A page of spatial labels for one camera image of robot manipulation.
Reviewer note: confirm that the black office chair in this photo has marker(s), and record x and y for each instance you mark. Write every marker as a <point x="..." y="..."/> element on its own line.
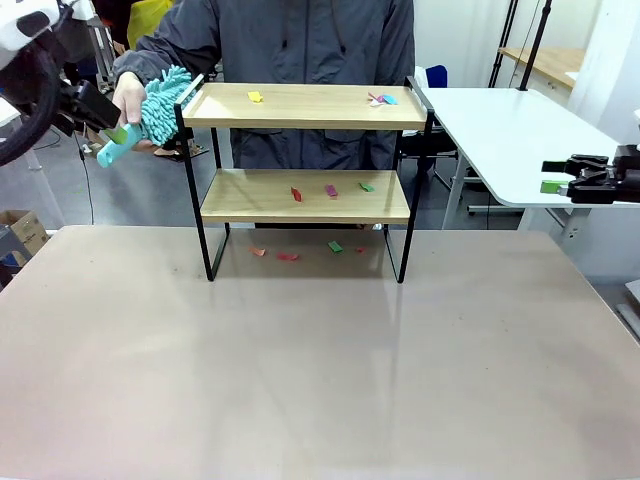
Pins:
<point x="440" y="154"/>

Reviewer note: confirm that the person in grey jacket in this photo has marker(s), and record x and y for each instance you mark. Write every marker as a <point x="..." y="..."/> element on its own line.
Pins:
<point x="310" y="40"/>

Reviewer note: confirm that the two-tier wooden black-frame shelf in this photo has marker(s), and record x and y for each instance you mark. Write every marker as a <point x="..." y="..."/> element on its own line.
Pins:
<point x="300" y="107"/>

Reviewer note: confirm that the green paper scrap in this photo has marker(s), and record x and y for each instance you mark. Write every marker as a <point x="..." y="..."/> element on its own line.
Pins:
<point x="334" y="246"/>
<point x="366" y="187"/>

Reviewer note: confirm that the yellow paper scrap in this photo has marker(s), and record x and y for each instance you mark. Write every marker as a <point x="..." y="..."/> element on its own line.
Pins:
<point x="255" y="96"/>

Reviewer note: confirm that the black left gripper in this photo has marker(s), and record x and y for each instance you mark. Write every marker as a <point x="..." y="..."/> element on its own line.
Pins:
<point x="67" y="107"/>

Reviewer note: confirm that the person's right hand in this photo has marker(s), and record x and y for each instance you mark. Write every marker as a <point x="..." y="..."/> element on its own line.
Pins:
<point x="127" y="97"/>

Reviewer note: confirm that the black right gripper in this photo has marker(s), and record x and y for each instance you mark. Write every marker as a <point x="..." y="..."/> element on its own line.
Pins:
<point x="607" y="180"/>

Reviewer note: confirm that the person's right forearm grey sleeve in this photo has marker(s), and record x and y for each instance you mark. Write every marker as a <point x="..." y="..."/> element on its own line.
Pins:
<point x="165" y="57"/>

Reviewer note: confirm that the orange paper scrap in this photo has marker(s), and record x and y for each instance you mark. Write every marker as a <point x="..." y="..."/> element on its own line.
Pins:
<point x="257" y="251"/>

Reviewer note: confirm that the person in dark clothes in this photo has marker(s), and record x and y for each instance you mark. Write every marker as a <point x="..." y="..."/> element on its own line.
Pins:
<point x="112" y="20"/>

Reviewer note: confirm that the large white side table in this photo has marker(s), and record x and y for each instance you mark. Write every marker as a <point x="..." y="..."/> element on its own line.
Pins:
<point x="500" y="130"/>

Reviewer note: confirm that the wooden-top background table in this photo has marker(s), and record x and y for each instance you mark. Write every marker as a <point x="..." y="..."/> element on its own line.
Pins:
<point x="550" y="60"/>

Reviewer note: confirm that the black tripod pole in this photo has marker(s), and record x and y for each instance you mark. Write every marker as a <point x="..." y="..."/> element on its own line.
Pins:
<point x="535" y="45"/>
<point x="504" y="45"/>

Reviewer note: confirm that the cardboard box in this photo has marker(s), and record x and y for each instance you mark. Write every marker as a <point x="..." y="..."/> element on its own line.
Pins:
<point x="25" y="232"/>

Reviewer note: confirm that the teal chenille duster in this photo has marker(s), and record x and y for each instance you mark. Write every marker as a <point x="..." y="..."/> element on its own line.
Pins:
<point x="160" y="110"/>

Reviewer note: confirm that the small white desk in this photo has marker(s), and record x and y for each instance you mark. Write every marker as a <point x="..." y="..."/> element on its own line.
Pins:
<point x="7" y="112"/>

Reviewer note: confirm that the grey metal frame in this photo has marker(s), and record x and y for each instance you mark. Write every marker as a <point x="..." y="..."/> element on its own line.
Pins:
<point x="631" y="305"/>

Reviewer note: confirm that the blue chair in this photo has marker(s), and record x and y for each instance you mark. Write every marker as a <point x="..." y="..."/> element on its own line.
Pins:
<point x="439" y="75"/>

